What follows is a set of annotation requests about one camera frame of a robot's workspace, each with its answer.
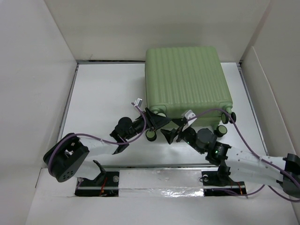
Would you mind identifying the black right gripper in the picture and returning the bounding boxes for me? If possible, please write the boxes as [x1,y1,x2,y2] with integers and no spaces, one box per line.
[160,118,204,155]

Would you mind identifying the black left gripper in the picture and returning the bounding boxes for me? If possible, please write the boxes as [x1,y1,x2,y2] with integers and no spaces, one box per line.
[125,108,171,141]

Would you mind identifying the green suitcase with blue lining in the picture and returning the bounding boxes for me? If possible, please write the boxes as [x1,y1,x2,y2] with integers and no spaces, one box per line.
[145,46,237,128]

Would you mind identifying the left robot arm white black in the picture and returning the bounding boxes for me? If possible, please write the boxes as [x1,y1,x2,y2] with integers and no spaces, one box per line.
[43,106,171,183]

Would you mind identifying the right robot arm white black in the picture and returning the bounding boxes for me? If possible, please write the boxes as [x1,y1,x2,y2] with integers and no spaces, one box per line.
[161,127,300,202]

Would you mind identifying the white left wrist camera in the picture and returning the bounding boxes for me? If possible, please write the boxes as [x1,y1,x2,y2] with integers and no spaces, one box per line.
[131,98,143,107]

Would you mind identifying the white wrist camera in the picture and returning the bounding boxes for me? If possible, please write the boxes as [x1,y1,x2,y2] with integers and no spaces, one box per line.
[131,98,143,107]
[182,110,196,130]

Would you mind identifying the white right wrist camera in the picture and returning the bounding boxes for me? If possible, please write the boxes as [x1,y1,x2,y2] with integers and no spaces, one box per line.
[182,110,196,130]

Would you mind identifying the metal base rail with foil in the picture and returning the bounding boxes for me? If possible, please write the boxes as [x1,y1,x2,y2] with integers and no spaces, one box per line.
[75,167,247,197]

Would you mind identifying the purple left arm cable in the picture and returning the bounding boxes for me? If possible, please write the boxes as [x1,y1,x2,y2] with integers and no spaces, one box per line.
[48,103,148,190]

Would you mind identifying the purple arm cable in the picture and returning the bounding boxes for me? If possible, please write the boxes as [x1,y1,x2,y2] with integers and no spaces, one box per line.
[48,103,148,190]
[189,108,300,203]

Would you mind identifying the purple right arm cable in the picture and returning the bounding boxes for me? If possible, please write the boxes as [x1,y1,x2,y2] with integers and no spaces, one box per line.
[189,108,300,203]

